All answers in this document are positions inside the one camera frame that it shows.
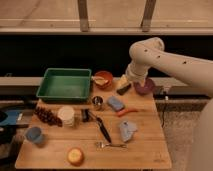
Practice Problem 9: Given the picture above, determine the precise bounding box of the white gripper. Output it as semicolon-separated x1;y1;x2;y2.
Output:
116;66;146;90

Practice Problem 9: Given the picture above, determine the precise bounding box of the light blue cloth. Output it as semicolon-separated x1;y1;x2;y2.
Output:
119;121;138;142

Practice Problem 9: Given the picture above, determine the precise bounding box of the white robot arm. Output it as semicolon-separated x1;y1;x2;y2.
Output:
125;37;213;171

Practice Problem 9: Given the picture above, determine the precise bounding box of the small metal cup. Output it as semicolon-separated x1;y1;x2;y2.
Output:
92;96;103;110

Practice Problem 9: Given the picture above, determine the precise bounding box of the blue plastic cup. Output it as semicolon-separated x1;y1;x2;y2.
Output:
25;127;44;144

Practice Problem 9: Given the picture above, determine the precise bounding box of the dark brown block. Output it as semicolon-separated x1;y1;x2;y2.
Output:
116;84;131;95

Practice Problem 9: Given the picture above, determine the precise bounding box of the orange bowl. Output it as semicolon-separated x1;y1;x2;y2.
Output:
92;71;113;89

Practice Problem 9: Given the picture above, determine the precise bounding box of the purple bowl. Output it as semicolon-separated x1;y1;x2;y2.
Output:
133;78;155;95

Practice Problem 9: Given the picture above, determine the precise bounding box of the blue sponge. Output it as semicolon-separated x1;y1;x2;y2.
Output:
107;96;124;111

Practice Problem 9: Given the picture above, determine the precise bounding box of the green plastic tray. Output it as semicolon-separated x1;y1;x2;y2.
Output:
36;68;91;102

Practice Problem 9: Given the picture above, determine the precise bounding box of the metal fork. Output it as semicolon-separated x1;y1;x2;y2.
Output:
94;142;127;148

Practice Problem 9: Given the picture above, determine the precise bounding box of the bunch of dark grapes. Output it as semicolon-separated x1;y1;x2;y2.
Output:
34;107;62;127

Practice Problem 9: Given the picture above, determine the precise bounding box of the yellow round bread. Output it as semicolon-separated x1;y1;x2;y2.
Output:
67;148;84;166

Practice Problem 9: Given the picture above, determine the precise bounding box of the blue object at left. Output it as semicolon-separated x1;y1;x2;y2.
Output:
0;110;22;126

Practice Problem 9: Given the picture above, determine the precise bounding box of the black handled knife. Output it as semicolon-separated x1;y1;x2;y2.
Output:
89;111;112;143

